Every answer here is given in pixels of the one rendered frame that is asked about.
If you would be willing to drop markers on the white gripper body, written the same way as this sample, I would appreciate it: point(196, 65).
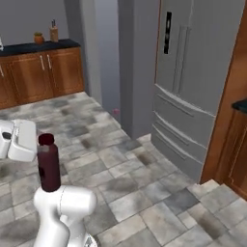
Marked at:
point(24, 141)

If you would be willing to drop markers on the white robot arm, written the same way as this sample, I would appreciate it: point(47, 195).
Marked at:
point(61, 205)

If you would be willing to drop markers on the dark red wine bottle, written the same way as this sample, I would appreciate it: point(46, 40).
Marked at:
point(49, 167)

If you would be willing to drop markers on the brown wooden cupboard run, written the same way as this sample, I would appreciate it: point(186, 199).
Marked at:
point(38, 70)

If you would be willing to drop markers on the small pink object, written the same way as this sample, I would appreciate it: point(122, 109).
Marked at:
point(115, 111)

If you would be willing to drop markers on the small white object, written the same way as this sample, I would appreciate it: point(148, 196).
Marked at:
point(1, 44)

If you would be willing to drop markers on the orange plant pot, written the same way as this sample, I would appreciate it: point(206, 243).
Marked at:
point(38, 38)

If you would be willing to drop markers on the wooden knife block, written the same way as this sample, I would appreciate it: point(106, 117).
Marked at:
point(54, 33)

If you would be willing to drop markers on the grey fridge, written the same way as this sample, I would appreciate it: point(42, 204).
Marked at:
point(189, 96)

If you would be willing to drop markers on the tall brown wooden cabinet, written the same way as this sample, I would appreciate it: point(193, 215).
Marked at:
point(233, 128)

